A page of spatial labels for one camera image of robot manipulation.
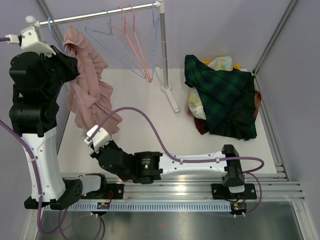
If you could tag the blue wire hanger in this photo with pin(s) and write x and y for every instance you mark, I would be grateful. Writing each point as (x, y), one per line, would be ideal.
(155, 22)

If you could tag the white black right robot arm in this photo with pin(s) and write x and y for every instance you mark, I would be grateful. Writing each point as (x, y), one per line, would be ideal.
(149, 166)

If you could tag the white slotted cable duct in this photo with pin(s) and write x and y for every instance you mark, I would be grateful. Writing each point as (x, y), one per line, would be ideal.
(122, 206)

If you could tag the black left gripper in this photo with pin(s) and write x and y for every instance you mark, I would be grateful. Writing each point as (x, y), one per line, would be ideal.
(69, 63)

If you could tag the pink hanger with plaid skirt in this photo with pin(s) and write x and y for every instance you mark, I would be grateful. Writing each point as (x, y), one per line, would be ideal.
(130, 32)

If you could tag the dark green plaid skirt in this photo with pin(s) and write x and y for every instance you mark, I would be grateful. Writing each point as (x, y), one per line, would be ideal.
(228, 98)

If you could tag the pastel tie-dye garment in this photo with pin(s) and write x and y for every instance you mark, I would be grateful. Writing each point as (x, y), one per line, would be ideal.
(195, 107)

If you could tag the red beige plaid skirt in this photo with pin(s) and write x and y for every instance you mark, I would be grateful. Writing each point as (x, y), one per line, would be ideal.
(257, 102)

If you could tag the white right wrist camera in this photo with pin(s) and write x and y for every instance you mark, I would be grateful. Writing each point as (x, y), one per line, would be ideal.
(97, 138)

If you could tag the blue hanger with pink skirt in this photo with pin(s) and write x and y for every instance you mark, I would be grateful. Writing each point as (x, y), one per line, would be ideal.
(55, 36)

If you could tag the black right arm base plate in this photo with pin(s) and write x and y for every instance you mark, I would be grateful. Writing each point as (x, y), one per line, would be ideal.
(244, 192)

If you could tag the silver white clothes rack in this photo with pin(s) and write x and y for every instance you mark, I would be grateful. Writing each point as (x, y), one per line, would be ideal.
(160, 4)

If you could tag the yellow plastic tray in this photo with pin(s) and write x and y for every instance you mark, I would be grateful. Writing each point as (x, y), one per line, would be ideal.
(221, 65)

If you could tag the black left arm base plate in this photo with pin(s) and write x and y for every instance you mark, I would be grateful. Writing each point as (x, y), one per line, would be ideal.
(113, 191)

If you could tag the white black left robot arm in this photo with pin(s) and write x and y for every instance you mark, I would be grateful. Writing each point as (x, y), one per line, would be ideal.
(34, 124)

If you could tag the aluminium mounting rail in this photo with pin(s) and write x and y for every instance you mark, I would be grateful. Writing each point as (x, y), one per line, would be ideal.
(275, 187)

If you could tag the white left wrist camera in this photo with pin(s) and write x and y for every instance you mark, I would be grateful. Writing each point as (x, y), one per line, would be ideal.
(30, 41)

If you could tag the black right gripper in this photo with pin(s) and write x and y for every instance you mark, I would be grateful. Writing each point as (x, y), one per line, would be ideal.
(110, 145)

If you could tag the pink pleated skirt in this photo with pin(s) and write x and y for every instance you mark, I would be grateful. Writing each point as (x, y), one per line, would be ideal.
(89, 98)

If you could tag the red black plaid skirt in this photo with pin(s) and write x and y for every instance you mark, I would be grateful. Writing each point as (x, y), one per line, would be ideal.
(201, 125)

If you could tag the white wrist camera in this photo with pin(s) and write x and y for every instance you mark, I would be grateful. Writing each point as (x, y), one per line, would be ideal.
(97, 138)
(30, 41)

